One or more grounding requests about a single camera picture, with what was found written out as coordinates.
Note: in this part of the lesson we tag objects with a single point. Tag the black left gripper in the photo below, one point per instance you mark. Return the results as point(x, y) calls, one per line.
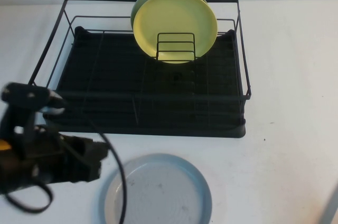
point(60, 163)

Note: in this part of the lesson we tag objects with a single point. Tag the light blue plate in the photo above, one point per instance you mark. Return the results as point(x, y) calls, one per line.
point(163, 189)

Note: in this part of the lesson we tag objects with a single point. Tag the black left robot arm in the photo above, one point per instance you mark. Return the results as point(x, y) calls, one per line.
point(11, 167)

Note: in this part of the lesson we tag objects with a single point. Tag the yellow plate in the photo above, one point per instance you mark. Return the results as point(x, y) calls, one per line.
point(171, 18)

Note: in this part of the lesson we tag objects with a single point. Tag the black plastic drip tray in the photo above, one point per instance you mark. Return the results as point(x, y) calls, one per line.
point(158, 126)

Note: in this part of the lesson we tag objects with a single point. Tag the black camera bracket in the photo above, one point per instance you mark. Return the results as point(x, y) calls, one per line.
point(22, 129)

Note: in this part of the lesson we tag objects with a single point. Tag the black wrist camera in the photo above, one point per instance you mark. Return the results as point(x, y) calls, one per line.
point(26, 94)

